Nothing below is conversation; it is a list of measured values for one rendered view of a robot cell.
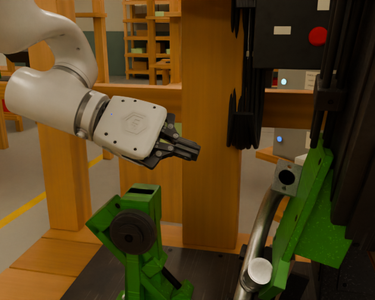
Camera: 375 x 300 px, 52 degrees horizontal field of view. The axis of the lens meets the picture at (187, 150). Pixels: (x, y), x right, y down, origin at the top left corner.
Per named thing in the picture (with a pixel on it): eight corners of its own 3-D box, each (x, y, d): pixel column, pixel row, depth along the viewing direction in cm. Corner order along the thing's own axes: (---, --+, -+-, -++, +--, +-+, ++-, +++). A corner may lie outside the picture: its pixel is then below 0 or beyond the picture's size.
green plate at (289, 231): (326, 302, 56) (389, 174, 49) (270, 283, 56) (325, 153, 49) (318, 257, 66) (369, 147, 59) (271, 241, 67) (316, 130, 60)
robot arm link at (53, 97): (100, 108, 73) (77, 146, 67) (36, 86, 73) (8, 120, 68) (97, 77, 66) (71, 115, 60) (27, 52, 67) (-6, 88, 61)
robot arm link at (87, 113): (68, 124, 61) (86, 131, 60) (93, 80, 64) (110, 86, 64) (78, 146, 68) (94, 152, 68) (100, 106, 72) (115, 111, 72)
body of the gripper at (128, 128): (80, 133, 61) (147, 156, 60) (108, 82, 65) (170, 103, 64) (87, 152, 67) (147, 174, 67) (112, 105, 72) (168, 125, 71)
